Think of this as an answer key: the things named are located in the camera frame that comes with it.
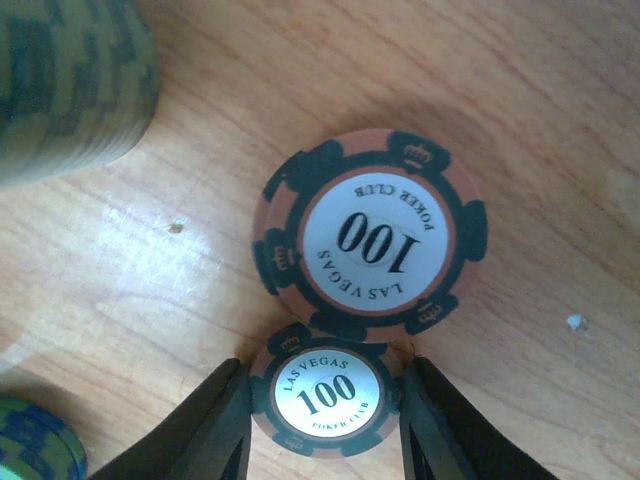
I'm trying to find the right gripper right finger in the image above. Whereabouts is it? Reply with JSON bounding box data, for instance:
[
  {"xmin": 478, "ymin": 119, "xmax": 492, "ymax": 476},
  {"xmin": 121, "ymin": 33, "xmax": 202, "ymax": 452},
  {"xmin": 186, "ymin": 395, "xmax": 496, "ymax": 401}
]
[{"xmin": 400, "ymin": 356, "xmax": 556, "ymax": 480}]

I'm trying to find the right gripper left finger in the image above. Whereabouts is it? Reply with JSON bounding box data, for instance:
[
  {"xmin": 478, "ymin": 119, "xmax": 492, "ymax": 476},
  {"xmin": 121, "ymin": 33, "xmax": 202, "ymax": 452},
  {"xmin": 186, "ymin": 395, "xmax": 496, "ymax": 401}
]
[{"xmin": 91, "ymin": 358, "xmax": 251, "ymax": 480}]

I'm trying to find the brown short stack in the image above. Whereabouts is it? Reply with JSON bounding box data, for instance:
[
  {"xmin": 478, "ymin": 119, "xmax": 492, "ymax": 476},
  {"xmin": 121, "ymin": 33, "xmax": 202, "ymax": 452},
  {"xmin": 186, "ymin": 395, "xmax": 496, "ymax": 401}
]
[
  {"xmin": 249, "ymin": 323, "xmax": 404, "ymax": 458},
  {"xmin": 251, "ymin": 128, "xmax": 489, "ymax": 343}
]

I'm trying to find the blue short stack right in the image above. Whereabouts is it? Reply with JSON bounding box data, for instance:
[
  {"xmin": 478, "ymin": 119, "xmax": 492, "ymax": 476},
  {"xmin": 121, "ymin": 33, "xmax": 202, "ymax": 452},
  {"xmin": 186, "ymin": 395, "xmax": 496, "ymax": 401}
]
[{"xmin": 1, "ymin": 394, "xmax": 88, "ymax": 479}]

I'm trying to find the green tall chip stack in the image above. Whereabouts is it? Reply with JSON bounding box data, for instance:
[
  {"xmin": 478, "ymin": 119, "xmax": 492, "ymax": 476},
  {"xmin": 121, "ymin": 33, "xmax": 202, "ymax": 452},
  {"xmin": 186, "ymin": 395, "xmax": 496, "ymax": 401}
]
[{"xmin": 1, "ymin": 1, "xmax": 160, "ymax": 189}]

